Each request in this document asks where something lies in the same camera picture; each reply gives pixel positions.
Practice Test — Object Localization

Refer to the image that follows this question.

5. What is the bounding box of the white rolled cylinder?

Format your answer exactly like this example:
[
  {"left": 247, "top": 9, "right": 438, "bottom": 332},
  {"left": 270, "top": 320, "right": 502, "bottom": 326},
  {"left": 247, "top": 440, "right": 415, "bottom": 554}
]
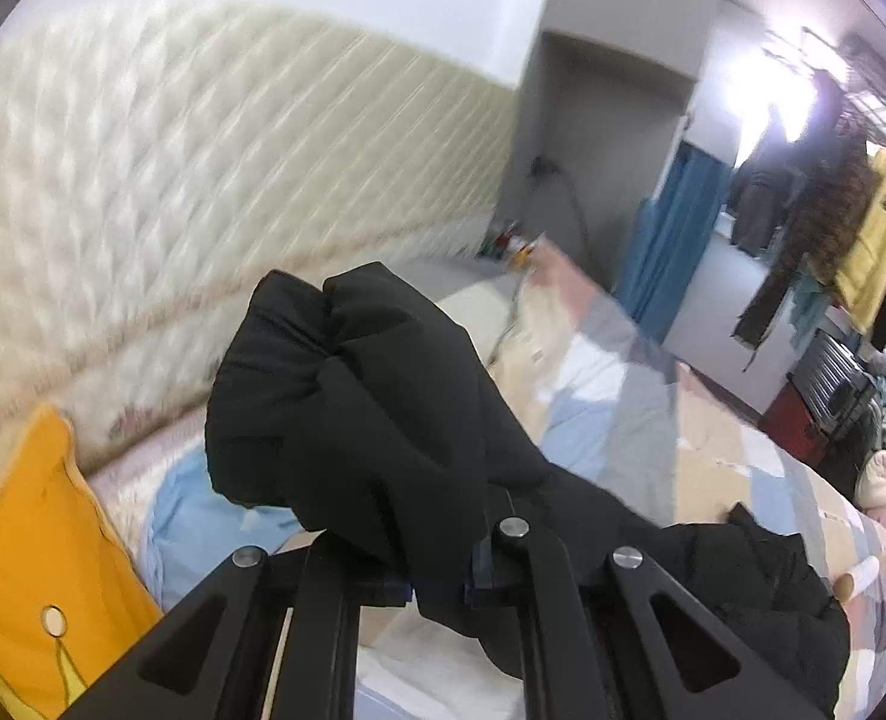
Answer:
[{"left": 834, "top": 556, "right": 879, "bottom": 605}]

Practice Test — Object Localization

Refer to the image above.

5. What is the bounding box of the black puffer jacket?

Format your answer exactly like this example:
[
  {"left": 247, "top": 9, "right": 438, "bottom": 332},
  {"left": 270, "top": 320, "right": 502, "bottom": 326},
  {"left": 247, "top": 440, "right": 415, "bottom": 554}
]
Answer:
[{"left": 205, "top": 263, "right": 850, "bottom": 718}]

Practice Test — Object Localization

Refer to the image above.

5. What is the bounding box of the brown plaid hanging scarf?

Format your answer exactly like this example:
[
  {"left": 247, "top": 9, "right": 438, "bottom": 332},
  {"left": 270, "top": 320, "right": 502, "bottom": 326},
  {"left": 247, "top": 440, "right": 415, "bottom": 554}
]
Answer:
[{"left": 733, "top": 121, "right": 878, "bottom": 349}]

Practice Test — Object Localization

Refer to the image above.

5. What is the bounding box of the cream fluffy garment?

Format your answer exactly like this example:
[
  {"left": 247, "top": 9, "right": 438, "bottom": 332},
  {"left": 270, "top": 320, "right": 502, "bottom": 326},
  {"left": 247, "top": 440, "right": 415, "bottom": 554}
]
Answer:
[{"left": 855, "top": 450, "right": 886, "bottom": 512}]

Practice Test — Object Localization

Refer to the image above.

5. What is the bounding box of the cream quilted headboard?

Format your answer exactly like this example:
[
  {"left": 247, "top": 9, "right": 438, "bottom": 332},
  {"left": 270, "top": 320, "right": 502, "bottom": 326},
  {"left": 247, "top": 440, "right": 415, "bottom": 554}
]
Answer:
[{"left": 0, "top": 2, "right": 516, "bottom": 484}]

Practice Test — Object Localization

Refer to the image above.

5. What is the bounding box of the blue curtain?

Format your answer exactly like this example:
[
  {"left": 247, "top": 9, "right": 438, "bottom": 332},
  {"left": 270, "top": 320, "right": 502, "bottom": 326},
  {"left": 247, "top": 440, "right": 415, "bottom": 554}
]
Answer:
[{"left": 615, "top": 142, "right": 733, "bottom": 341}]

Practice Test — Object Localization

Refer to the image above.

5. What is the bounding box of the pastel patchwork quilt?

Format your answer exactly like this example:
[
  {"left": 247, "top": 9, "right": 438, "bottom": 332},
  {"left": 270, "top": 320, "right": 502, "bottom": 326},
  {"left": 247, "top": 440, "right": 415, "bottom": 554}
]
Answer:
[{"left": 91, "top": 250, "right": 886, "bottom": 718}]

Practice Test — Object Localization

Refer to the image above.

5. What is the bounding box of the light blue pillow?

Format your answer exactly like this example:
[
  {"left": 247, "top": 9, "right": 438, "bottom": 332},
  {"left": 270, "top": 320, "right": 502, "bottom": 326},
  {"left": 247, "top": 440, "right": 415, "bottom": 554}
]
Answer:
[{"left": 137, "top": 445, "right": 313, "bottom": 611}]

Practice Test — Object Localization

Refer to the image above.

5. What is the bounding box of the metal ceiling clothes rack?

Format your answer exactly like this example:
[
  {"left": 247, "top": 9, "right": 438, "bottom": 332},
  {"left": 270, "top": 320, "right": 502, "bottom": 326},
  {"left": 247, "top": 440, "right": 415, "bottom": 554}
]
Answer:
[{"left": 764, "top": 26, "right": 886, "bottom": 146}]

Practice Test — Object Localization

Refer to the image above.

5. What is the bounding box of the grey wall cabinet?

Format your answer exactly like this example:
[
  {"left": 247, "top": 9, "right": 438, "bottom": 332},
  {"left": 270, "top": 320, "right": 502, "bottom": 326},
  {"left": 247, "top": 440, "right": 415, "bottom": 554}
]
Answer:
[{"left": 495, "top": 0, "right": 718, "bottom": 286}]

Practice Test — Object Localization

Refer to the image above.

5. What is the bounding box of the yellow hanging jacket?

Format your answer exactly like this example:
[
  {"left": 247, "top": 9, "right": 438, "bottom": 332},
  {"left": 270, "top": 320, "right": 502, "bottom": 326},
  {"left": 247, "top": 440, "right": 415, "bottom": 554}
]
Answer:
[{"left": 834, "top": 148, "right": 886, "bottom": 333}]

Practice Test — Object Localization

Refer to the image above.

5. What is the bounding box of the teal hanging cloth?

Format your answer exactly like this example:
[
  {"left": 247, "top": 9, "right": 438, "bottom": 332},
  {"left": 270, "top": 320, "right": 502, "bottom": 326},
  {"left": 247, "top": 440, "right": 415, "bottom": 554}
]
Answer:
[{"left": 790, "top": 273, "right": 834, "bottom": 351}]

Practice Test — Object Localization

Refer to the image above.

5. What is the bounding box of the grey hard suitcase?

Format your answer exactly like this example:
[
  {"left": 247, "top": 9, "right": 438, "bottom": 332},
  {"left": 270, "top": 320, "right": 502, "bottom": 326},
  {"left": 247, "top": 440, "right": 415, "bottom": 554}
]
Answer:
[{"left": 788, "top": 330, "right": 876, "bottom": 439}]

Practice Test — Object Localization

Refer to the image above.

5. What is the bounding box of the dark grey hanging coat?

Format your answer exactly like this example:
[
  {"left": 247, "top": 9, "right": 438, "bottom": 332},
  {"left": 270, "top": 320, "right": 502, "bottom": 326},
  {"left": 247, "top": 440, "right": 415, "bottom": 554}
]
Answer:
[{"left": 728, "top": 114, "right": 807, "bottom": 259}]

